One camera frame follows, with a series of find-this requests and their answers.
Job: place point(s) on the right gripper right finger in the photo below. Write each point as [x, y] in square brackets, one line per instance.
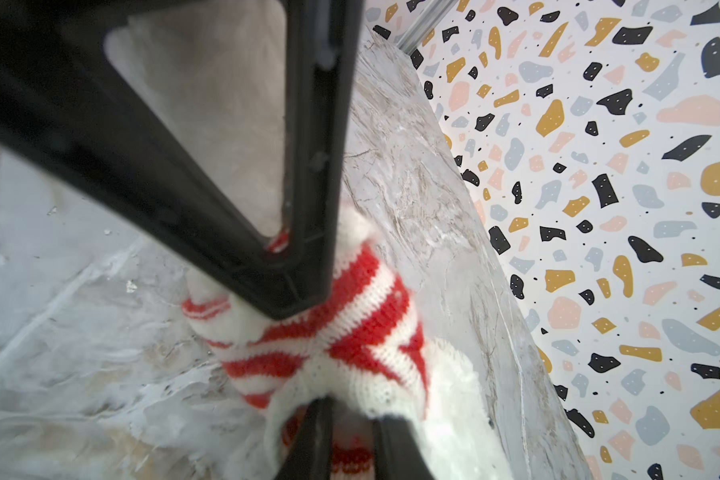
[396, 453]

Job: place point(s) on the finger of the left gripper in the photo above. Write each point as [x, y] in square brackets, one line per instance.
[65, 108]
[321, 45]

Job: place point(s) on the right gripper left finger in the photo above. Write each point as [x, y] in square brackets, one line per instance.
[310, 456]

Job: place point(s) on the white plush teddy bear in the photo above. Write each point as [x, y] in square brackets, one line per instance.
[456, 420]

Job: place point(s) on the red white striped knit sweater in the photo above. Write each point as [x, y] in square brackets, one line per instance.
[278, 368]

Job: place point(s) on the right aluminium corner post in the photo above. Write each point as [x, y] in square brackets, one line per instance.
[424, 24]

